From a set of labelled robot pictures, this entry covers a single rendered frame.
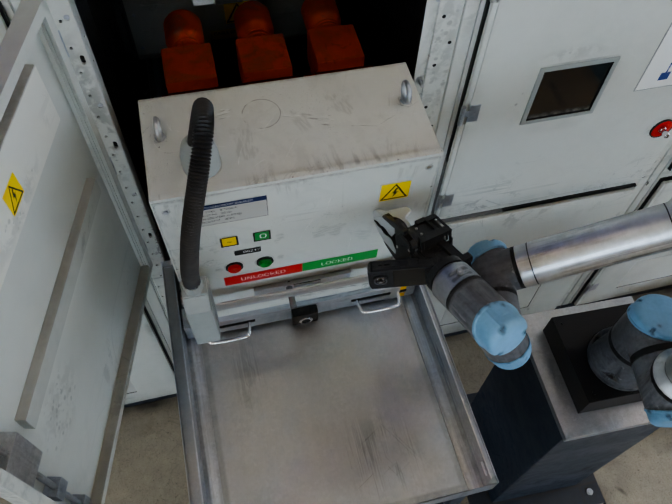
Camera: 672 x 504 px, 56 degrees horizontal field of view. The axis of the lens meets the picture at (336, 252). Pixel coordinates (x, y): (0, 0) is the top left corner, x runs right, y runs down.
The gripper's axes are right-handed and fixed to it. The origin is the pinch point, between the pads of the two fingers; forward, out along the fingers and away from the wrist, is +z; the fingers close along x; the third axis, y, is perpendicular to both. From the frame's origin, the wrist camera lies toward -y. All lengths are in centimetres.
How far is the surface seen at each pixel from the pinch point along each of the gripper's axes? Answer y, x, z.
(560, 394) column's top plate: 34, -55, -23
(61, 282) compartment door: -54, 5, 11
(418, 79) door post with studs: 21.0, 13.7, 16.6
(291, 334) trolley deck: -16.7, -37.6, 13.9
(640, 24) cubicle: 63, 17, 2
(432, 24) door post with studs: 22.2, 25.4, 13.8
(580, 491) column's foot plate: 57, -131, -23
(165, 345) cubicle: -44, -70, 57
